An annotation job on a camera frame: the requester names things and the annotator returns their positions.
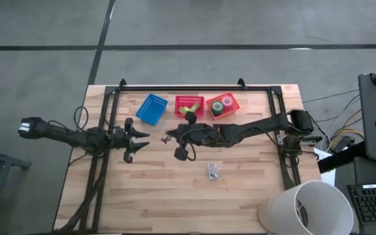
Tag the green staple box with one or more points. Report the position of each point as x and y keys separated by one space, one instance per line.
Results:
x=188 y=110
x=181 y=110
x=195 y=106

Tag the blue plastic basket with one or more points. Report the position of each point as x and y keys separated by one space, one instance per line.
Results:
x=151 y=109

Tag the orange plastic basket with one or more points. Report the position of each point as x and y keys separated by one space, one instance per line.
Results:
x=233 y=109

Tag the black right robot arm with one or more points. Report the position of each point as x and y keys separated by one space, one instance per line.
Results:
x=256 y=125

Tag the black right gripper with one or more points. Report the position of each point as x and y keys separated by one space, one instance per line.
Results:
x=204 y=135

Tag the black power adapter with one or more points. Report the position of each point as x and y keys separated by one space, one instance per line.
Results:
x=344 y=143

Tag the green tape roll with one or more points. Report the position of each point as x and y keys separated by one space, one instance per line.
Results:
x=217 y=107

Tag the black table rig frame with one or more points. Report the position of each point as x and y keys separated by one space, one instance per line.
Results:
x=162 y=88

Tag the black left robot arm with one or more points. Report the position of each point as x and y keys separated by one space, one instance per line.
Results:
x=64 y=135

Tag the pink tape roll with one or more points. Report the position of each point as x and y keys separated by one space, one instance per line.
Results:
x=227 y=101

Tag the white round bin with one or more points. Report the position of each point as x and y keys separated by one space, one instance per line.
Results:
x=282 y=209

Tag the small black clamp device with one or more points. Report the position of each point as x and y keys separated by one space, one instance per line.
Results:
x=312 y=139

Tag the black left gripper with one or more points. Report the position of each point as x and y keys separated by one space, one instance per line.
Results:
x=119 y=138

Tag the grey metal bracket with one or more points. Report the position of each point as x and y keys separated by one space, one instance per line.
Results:
x=280 y=139

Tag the white paper sheet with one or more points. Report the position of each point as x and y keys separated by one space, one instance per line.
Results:
x=328 y=176

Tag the red plastic basket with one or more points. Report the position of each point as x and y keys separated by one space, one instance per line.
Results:
x=181 y=100

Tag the black diagonal bar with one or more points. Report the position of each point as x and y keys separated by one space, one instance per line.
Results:
x=341 y=158

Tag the black keyboard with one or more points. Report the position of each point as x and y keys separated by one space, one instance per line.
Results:
x=375 y=204

